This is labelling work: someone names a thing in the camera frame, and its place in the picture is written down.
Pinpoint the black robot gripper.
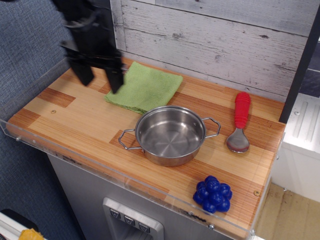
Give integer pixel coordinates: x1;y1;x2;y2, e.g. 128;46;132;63
53;0;124;94

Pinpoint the green cloth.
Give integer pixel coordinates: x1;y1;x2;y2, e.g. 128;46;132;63
104;61;183;115

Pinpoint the stainless steel pot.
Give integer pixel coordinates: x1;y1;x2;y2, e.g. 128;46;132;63
118;105;221;167

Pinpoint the clear acrylic edge guard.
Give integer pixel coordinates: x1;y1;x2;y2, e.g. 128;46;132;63
0;57;256;238

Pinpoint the grey toy cabinet front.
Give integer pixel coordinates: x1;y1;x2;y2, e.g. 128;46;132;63
46;153;241;240

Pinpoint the silver dispenser button panel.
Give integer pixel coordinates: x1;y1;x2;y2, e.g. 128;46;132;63
102;197;165;240

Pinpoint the blue plastic grape bunch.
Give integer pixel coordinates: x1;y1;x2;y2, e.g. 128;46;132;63
192;175;233;214

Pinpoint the dark grey left post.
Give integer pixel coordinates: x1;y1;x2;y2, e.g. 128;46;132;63
99;0;117;58

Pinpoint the dark grey post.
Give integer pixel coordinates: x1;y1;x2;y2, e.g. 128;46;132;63
99;0;117;58
278;7;320;124

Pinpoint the red handled metal spoon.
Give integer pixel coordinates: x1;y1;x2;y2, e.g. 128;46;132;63
226;92;251;153

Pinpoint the dark grey right post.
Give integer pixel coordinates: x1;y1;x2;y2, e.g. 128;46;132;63
278;7;320;124

